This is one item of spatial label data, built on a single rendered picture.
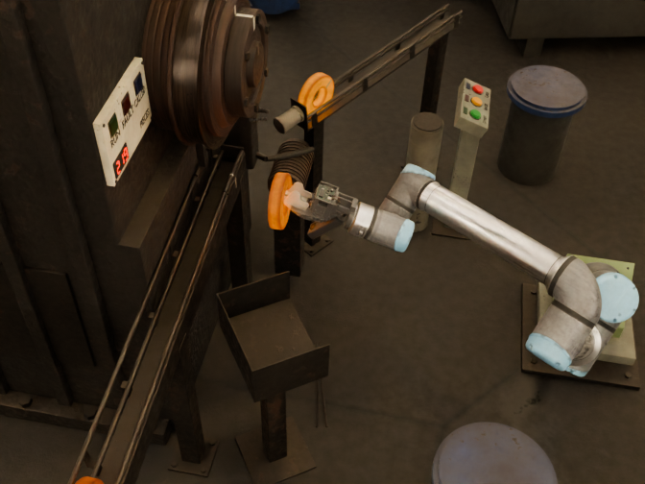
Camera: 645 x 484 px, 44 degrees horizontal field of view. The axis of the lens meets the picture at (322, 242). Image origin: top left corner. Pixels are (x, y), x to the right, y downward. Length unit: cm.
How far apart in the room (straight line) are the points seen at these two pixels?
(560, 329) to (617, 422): 91
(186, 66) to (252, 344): 73
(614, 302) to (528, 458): 64
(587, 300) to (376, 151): 180
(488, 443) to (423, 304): 92
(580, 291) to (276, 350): 78
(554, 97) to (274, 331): 169
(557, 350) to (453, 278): 115
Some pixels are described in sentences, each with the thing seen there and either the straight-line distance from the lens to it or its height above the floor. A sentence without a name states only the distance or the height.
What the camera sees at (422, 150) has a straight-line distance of 298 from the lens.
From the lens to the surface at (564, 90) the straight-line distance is 341.
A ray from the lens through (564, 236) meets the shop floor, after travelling 340.
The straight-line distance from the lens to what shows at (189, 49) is 197.
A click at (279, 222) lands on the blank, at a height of 82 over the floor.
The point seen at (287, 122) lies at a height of 68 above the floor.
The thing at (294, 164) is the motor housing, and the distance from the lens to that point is 273.
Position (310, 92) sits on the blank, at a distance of 268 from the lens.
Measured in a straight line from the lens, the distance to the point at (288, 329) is 216.
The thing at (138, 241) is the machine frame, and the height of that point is 87.
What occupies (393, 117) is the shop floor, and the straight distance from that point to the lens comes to 383.
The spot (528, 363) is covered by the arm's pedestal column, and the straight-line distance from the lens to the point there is 292.
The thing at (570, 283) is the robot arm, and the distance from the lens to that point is 204.
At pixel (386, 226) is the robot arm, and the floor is 82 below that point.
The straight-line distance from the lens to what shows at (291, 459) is 263.
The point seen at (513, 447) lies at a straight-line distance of 223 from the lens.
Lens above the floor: 232
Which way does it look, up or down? 46 degrees down
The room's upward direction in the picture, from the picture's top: 2 degrees clockwise
